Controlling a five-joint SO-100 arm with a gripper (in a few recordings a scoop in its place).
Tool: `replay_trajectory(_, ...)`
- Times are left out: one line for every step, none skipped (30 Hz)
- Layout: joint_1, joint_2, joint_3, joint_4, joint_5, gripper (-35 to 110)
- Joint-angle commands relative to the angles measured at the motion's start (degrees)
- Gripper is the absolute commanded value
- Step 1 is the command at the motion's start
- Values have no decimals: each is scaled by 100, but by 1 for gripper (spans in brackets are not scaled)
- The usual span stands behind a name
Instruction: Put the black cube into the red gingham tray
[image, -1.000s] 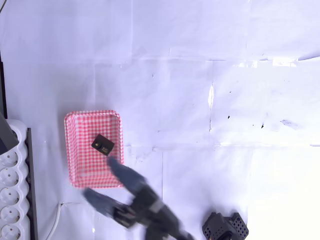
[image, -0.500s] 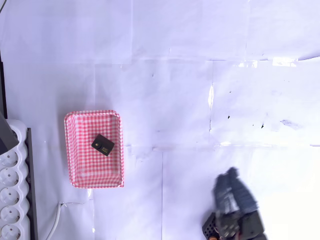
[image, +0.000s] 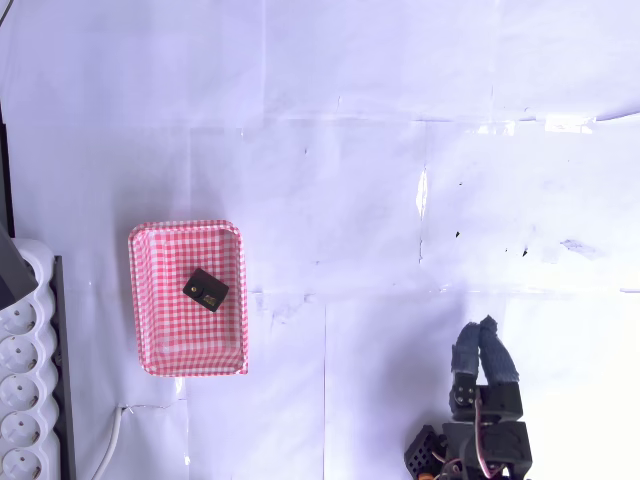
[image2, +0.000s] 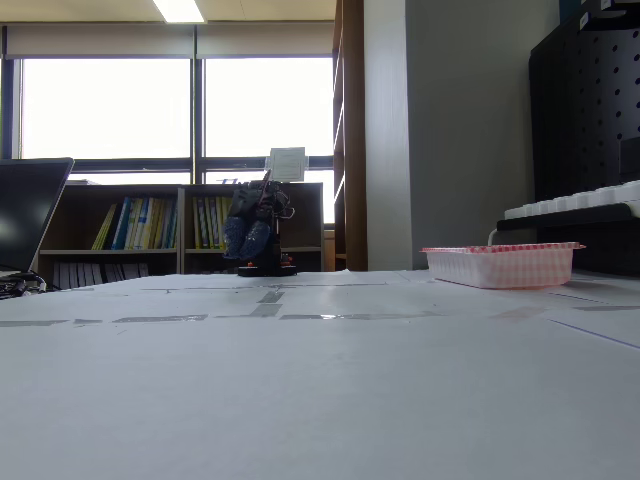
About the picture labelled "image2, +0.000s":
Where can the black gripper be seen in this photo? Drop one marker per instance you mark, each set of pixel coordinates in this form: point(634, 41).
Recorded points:
point(243, 213)

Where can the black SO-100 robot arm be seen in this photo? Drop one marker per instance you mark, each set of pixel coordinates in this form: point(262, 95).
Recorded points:
point(272, 252)

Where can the pink checkered tray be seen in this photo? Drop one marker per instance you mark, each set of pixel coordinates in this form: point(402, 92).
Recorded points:
point(505, 265)

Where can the low wooden bookshelf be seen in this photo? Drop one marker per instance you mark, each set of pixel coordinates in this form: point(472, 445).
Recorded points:
point(310, 220)

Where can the grey tape strip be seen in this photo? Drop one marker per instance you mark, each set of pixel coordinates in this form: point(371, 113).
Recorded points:
point(160, 318)
point(30, 323)
point(360, 316)
point(262, 310)

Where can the white paper sign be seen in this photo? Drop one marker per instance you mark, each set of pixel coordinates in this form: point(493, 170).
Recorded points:
point(287, 164)

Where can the row of blue yellow books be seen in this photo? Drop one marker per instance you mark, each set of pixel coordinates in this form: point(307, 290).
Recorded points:
point(147, 224)

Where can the tall brown wooden shelf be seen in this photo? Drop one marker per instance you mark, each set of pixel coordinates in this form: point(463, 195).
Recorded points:
point(352, 150)

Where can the leaning yellow book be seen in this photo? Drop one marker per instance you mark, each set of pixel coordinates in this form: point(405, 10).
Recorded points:
point(104, 229)

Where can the white binders row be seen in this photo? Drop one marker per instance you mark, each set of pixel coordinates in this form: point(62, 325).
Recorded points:
point(90, 274)

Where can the beige roller blind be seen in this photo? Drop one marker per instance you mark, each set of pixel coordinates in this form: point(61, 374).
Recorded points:
point(265, 40)
point(100, 41)

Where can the dark laptop screen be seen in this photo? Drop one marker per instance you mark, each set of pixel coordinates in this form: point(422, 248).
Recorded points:
point(25, 210)

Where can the ceiling light panel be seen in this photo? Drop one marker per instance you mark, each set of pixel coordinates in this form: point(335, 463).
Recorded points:
point(178, 10)

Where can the black monitor stand shelf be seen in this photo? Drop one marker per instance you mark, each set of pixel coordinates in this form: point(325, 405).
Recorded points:
point(565, 216)

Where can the white keyboard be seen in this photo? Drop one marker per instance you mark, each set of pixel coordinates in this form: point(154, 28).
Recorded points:
point(575, 200)

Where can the black pegboard panel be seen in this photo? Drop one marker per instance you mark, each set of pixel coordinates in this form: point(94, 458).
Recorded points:
point(585, 125)

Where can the dark storage box with labels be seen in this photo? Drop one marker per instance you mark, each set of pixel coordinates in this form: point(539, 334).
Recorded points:
point(600, 12)

